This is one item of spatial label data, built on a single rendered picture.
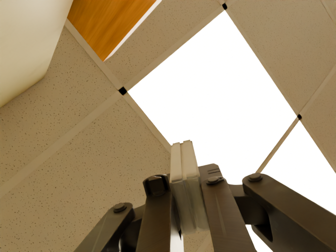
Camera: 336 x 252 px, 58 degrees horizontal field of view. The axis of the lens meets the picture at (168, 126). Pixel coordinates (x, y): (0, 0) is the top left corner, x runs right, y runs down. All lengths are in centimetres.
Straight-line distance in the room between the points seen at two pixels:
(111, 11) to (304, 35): 127
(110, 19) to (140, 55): 53
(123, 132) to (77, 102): 18
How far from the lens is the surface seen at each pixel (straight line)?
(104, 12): 60
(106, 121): 101
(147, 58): 112
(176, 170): 16
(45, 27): 58
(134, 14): 53
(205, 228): 16
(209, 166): 18
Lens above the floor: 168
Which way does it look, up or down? 62 degrees up
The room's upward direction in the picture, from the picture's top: 105 degrees counter-clockwise
